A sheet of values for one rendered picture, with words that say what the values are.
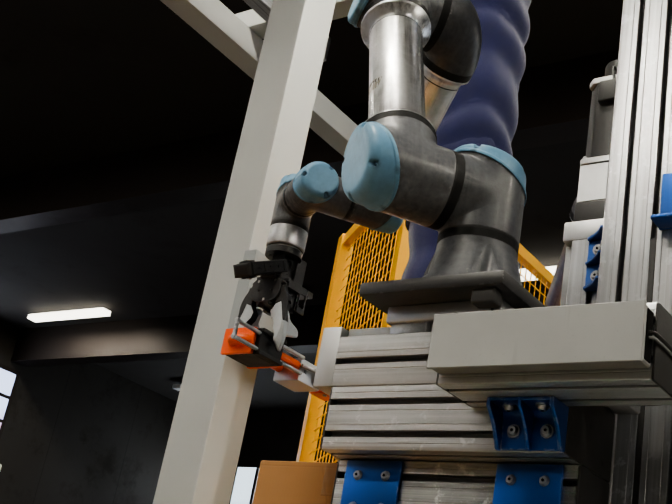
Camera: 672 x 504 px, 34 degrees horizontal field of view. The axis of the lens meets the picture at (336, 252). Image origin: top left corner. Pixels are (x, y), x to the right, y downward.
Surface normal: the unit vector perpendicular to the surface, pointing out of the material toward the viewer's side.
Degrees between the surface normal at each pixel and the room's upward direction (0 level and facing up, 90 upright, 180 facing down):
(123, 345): 90
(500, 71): 81
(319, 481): 90
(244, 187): 90
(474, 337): 90
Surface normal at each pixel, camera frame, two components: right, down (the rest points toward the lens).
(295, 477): -0.55, -0.41
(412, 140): 0.38, -0.63
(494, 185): 0.35, -0.31
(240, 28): 0.81, -0.09
